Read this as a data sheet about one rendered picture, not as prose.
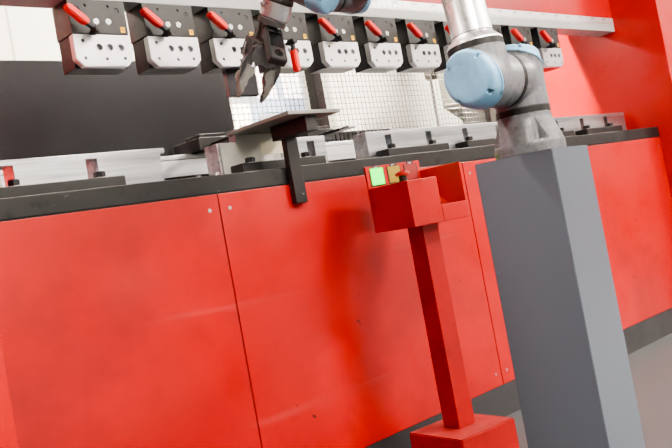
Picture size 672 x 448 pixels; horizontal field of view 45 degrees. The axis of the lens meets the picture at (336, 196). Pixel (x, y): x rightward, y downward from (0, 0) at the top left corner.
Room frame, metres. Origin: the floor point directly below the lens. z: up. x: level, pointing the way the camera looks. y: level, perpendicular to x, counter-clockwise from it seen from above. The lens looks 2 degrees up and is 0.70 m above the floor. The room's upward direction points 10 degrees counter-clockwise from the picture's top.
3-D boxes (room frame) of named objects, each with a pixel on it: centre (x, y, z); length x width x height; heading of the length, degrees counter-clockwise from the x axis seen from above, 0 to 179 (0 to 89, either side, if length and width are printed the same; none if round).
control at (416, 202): (2.20, -0.21, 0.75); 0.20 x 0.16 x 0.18; 127
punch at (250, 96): (2.28, 0.21, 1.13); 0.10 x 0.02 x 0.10; 133
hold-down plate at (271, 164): (2.26, 0.14, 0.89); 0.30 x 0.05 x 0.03; 133
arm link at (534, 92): (1.76, -0.42, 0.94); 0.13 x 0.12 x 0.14; 139
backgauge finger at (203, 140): (2.40, 0.31, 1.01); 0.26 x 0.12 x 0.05; 43
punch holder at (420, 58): (2.80, -0.36, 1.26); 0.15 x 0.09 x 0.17; 133
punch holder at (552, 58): (3.35, -0.94, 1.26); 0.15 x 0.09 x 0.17; 133
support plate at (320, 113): (2.17, 0.10, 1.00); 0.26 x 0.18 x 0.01; 43
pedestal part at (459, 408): (2.20, -0.21, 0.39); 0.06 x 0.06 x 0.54; 37
